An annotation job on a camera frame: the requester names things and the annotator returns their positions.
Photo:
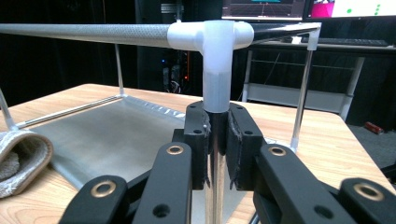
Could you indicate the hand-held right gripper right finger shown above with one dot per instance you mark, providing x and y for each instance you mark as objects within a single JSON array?
[{"x": 243, "y": 149}]

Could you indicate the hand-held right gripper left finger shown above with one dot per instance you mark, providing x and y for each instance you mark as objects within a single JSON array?
[{"x": 199, "y": 161}]

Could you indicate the grey fabric metal shelf rack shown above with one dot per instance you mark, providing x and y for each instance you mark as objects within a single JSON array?
[{"x": 218, "y": 46}]

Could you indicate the beige striped towel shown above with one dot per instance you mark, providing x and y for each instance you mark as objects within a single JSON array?
[{"x": 34, "y": 155}]

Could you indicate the desk with white legs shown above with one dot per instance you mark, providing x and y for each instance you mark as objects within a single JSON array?
[{"x": 280, "y": 96}]

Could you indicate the black computer tower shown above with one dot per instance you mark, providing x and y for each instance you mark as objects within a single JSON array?
[{"x": 174, "y": 71}]

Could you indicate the small white device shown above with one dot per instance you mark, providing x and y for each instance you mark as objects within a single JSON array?
[{"x": 296, "y": 39}]

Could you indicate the small red object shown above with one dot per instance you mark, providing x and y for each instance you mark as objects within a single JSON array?
[{"x": 373, "y": 127}]

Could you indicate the monitor with dark screen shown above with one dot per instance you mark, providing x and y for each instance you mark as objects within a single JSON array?
[{"x": 264, "y": 9}]

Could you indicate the black keyboard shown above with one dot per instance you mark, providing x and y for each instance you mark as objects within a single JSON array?
[{"x": 348, "y": 42}]

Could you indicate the monitor with white pink screen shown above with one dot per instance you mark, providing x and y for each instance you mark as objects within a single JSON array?
[{"x": 358, "y": 7}]

